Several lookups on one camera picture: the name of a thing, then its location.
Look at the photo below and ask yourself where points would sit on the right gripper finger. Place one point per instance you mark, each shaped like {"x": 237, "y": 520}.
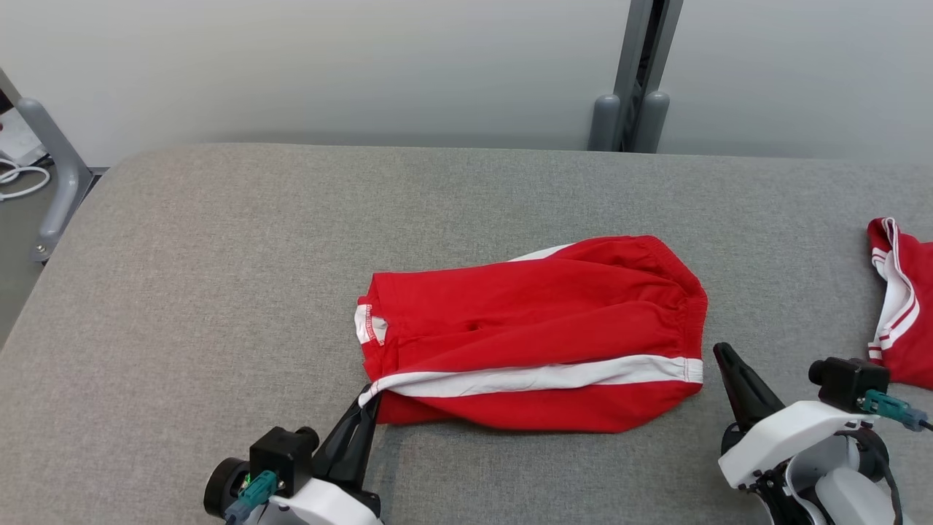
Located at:
{"x": 747, "y": 397}

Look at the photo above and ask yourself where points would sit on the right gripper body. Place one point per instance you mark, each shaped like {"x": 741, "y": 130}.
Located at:
{"x": 787, "y": 434}

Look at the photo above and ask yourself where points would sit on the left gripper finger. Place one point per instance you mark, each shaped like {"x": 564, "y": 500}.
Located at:
{"x": 367, "y": 452}
{"x": 339, "y": 456}

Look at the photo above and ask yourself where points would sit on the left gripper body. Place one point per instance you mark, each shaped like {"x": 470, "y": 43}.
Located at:
{"x": 328, "y": 510}

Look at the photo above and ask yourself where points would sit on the red jersey shirt white trim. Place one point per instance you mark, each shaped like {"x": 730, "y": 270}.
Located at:
{"x": 920, "y": 292}

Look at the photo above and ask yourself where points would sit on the red shorts white stripe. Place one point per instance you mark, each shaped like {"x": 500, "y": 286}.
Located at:
{"x": 547, "y": 313}

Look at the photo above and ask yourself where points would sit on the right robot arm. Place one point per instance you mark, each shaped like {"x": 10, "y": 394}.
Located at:
{"x": 845, "y": 496}

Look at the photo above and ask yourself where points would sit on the grey fabric sofa cushion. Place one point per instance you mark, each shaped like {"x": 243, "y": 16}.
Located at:
{"x": 219, "y": 292}

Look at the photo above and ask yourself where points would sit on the grey metal stand leg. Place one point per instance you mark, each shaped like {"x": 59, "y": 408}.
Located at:
{"x": 69, "y": 182}

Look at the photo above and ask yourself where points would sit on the white box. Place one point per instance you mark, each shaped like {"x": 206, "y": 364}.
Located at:
{"x": 18, "y": 142}

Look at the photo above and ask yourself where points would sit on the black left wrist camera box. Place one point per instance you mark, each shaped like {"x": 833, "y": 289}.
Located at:
{"x": 284, "y": 456}

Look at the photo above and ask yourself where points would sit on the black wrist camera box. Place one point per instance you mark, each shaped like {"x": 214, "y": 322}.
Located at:
{"x": 849, "y": 383}
{"x": 284, "y": 456}

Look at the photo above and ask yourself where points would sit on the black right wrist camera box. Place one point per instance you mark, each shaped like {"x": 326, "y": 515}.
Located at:
{"x": 849, "y": 383}

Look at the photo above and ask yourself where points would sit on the grey cylindrical post cover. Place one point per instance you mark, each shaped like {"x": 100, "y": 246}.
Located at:
{"x": 653, "y": 124}
{"x": 603, "y": 124}

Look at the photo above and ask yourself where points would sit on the grey aluminium partition post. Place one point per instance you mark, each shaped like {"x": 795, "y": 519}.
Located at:
{"x": 635, "y": 44}

